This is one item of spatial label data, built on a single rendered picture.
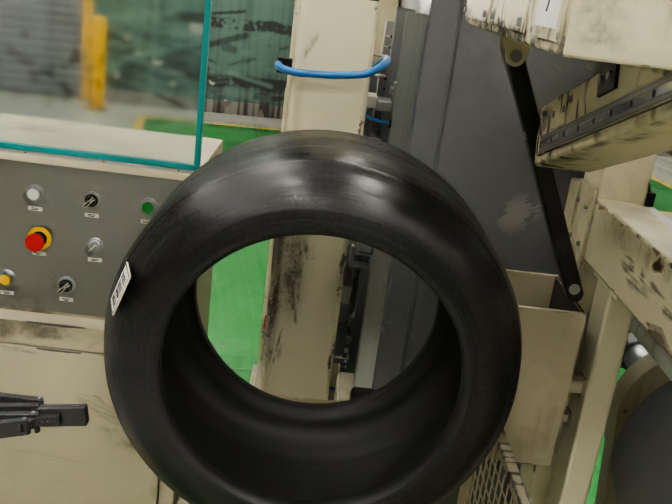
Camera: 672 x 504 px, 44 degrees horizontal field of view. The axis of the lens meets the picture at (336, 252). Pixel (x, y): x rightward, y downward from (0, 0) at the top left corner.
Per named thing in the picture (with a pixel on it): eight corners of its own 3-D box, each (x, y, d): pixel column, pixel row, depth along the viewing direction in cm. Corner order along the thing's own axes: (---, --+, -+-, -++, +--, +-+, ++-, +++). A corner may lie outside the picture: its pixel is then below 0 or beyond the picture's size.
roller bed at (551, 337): (455, 404, 167) (481, 265, 158) (528, 412, 167) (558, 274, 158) (470, 458, 148) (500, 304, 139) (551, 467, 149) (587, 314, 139)
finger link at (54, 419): (26, 413, 124) (19, 423, 121) (60, 412, 124) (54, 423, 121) (28, 422, 124) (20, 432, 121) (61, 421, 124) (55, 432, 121)
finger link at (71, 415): (39, 406, 124) (37, 409, 123) (85, 405, 124) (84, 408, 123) (41, 424, 125) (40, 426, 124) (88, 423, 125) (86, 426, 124)
